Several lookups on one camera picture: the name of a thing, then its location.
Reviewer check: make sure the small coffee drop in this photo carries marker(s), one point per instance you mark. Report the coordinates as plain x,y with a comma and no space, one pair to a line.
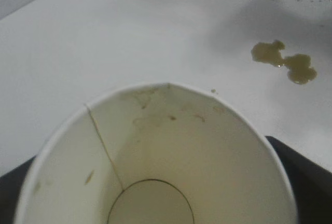
214,91

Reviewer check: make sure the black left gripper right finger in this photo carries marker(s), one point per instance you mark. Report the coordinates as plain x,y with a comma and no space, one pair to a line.
311,182

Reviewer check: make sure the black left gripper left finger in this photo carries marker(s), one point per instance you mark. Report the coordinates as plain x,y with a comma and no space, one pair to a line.
10,198

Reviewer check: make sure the white paper coffee cup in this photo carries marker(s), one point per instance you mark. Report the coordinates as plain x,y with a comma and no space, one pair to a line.
168,156

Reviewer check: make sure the brown spilled coffee puddle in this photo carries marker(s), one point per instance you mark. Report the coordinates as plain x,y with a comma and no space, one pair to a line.
301,72

